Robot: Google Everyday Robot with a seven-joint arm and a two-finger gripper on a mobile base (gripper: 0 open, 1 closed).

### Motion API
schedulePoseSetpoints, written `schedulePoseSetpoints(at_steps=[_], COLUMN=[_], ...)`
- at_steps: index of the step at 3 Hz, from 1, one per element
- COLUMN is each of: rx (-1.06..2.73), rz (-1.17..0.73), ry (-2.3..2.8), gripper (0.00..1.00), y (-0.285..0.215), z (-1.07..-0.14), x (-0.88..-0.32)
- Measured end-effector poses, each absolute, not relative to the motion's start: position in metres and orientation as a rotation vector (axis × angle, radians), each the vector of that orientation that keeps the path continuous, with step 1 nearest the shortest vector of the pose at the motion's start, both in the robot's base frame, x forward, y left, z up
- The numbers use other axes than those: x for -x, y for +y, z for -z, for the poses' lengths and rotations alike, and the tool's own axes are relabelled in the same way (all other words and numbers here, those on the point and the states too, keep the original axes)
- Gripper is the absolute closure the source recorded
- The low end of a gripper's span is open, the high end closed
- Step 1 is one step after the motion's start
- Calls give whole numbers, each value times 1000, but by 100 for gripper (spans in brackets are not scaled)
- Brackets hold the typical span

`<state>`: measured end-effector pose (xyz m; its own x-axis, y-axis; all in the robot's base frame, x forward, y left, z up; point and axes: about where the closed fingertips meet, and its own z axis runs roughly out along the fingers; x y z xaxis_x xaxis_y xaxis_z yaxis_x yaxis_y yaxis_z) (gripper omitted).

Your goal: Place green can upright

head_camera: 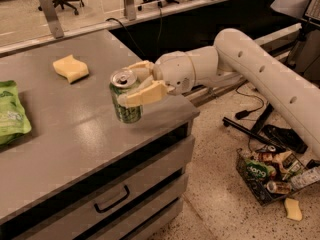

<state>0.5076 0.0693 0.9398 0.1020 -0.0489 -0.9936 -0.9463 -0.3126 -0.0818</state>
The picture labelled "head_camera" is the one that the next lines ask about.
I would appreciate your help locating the yellow sponge on floor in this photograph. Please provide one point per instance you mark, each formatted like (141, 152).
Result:
(292, 208)

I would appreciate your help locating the green bag in basket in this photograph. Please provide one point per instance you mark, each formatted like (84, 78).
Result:
(260, 170)

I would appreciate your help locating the yellow sponge on table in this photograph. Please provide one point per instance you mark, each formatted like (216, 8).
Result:
(71, 68)

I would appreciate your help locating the metal post centre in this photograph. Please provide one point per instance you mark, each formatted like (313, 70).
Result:
(129, 10)

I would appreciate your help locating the black drawer handle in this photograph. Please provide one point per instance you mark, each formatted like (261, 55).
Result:
(113, 202)

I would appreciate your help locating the metal post left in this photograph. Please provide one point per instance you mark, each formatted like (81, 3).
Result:
(52, 18)

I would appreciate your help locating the green soda can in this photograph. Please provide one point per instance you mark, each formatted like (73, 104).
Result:
(121, 82)

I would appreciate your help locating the green snack bag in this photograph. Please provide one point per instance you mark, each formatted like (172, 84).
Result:
(13, 120)

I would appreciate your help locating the metal post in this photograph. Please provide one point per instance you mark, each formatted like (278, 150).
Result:
(129, 10)
(52, 18)

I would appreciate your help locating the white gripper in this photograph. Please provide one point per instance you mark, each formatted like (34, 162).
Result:
(174, 71)

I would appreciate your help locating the black wire basket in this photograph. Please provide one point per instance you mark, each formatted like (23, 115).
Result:
(279, 187)

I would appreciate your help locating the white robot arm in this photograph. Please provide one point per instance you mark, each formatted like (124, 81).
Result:
(233, 55)

